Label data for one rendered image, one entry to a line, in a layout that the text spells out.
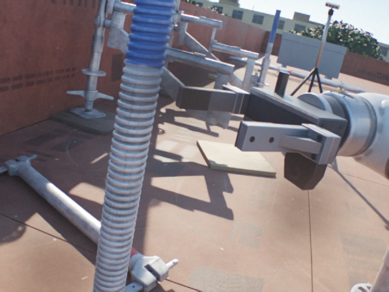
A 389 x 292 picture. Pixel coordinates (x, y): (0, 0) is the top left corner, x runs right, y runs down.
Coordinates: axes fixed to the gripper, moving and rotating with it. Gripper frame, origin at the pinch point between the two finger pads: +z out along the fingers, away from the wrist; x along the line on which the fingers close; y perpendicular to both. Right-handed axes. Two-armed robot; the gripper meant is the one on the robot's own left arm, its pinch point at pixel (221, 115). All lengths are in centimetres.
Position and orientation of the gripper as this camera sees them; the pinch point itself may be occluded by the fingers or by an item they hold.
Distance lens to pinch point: 42.4
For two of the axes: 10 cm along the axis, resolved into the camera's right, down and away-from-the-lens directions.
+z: -8.7, -0.2, -4.9
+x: 4.5, 3.7, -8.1
